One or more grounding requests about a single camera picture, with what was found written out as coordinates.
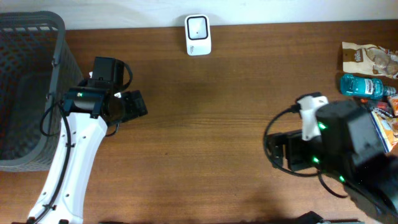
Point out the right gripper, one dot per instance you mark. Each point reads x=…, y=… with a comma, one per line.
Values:
x=287, y=139

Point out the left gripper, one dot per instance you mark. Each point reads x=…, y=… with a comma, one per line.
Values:
x=134, y=104

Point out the dark red snack packet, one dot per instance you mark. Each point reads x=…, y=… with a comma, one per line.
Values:
x=379, y=107

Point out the yellow snack bag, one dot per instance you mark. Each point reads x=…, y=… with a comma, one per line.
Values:
x=387, y=130

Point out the teal mouthwash bottle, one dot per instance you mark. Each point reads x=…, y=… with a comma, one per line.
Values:
x=370, y=88

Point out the beige cookie pouch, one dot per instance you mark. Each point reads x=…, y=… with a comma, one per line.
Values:
x=369, y=59

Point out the orange snack packet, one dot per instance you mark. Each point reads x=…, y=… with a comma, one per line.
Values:
x=393, y=101

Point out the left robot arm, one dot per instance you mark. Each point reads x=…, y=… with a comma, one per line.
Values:
x=87, y=110

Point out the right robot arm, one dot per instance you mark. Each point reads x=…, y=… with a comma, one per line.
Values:
x=352, y=153

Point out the white barcode scanner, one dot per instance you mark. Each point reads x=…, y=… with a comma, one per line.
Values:
x=198, y=35

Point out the grey plastic mesh basket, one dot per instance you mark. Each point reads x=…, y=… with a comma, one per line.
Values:
x=37, y=69

